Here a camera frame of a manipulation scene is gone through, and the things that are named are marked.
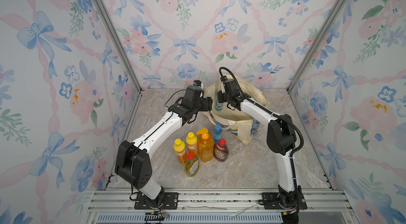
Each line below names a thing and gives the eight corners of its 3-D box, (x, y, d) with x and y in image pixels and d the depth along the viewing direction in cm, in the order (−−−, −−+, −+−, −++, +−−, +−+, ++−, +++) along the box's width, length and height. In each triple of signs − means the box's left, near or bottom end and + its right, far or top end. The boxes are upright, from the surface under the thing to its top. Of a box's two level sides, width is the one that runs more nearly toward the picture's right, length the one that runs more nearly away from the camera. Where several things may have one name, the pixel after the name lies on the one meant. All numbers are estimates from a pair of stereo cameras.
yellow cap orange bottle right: (189, 160, 89) (185, 140, 70) (190, 152, 91) (186, 132, 73) (197, 160, 89) (196, 140, 70) (198, 152, 91) (196, 132, 73)
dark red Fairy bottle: (219, 165, 87) (223, 150, 72) (213, 156, 90) (215, 141, 75) (225, 160, 88) (230, 145, 74) (219, 152, 91) (222, 136, 76)
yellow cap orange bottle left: (179, 165, 87) (172, 147, 68) (180, 158, 89) (173, 138, 71) (187, 165, 87) (183, 147, 68) (188, 158, 89) (184, 138, 71)
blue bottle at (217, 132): (213, 144, 94) (214, 130, 82) (213, 138, 96) (214, 124, 84) (219, 144, 94) (222, 130, 82) (219, 138, 96) (221, 124, 84)
